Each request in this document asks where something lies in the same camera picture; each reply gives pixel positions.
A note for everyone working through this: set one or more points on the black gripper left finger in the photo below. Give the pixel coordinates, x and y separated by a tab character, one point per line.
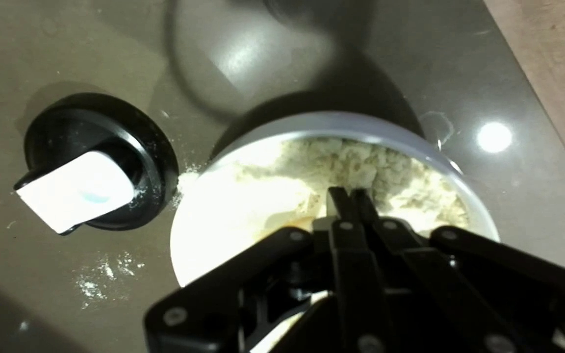
275	281

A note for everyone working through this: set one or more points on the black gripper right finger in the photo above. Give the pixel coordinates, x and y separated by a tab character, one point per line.
466	287

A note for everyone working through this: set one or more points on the beige protein powder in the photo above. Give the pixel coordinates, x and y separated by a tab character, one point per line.
362	167

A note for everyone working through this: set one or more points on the white ceramic bowl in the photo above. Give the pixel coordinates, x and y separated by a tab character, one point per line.
216	218

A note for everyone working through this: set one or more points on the black lid with white flap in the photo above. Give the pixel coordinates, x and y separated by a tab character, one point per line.
67	130

